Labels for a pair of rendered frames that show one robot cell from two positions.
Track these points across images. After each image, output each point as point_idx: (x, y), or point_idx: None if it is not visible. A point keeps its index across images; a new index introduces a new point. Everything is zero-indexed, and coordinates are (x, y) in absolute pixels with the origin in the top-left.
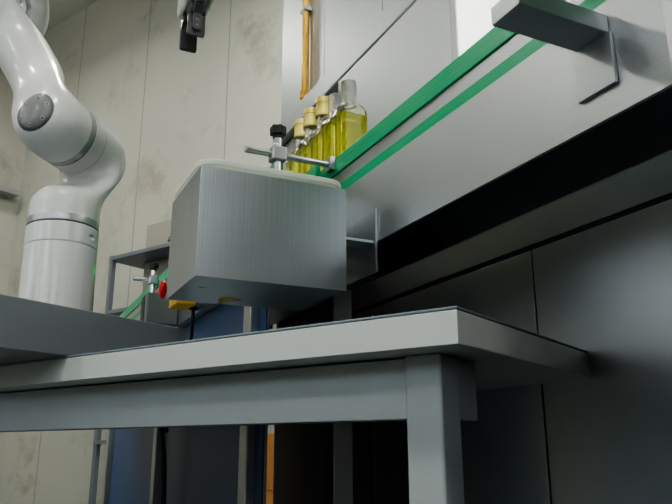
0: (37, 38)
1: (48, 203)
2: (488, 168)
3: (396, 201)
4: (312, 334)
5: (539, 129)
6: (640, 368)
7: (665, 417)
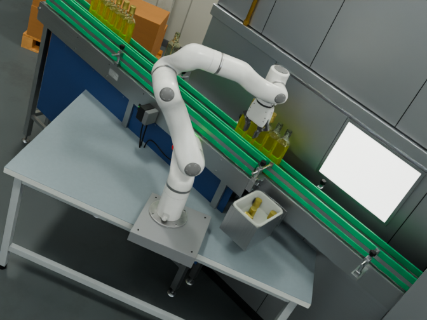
0: (187, 114)
1: (183, 189)
2: (326, 253)
3: (295, 220)
4: (278, 291)
5: (342, 263)
6: (325, 266)
7: (324, 276)
